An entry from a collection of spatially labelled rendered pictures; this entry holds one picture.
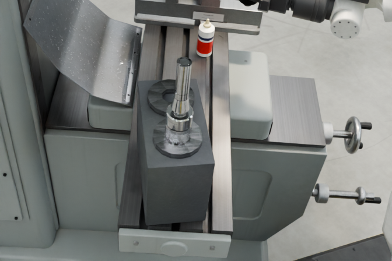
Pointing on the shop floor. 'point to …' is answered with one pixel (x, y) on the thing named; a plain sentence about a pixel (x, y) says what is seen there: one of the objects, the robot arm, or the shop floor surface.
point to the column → (24, 119)
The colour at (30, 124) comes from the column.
